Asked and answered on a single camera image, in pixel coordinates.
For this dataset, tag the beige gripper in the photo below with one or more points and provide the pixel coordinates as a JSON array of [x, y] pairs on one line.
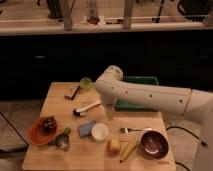
[[109, 112]]

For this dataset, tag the white dish brush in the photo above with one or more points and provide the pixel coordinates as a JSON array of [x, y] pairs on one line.
[[80, 111]]

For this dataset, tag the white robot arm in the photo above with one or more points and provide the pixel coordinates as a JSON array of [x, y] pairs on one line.
[[195, 105]]

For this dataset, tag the white round cup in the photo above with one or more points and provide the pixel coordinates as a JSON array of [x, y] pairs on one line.
[[100, 132]]

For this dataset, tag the green plastic cup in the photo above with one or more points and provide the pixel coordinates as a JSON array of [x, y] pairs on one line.
[[85, 83]]

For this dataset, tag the metal cup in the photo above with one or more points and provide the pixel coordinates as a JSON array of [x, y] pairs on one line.
[[62, 141]]

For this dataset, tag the green plastic tray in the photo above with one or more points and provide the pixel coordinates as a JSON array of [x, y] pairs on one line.
[[122, 105]]

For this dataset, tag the silver fork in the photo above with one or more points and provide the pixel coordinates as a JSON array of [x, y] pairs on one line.
[[127, 130]]

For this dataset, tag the yellow apple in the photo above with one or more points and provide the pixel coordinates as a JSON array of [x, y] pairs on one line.
[[114, 146]]

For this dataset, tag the blue sponge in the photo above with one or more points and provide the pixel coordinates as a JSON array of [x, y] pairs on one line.
[[85, 129]]

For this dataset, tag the yellow banana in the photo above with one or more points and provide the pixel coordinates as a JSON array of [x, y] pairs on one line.
[[128, 149]]

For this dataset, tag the dark brown small tool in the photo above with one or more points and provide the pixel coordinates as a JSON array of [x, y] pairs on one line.
[[73, 93]]

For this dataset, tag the green vegetable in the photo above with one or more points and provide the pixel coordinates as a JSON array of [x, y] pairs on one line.
[[66, 131]]

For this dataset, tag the dark purple bowl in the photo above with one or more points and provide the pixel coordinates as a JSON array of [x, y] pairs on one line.
[[153, 145]]

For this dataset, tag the dark grapes bunch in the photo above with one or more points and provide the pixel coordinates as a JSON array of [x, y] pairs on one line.
[[48, 124]]

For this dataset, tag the orange bowl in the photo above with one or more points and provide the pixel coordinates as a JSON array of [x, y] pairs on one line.
[[37, 137]]

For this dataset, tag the wooden post right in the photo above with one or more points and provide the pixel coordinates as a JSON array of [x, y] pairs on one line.
[[128, 9]]

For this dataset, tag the wooden post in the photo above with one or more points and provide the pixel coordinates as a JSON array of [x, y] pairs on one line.
[[66, 12], [128, 9]]

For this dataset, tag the wooden post left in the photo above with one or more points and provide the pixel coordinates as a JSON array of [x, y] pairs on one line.
[[66, 12]]

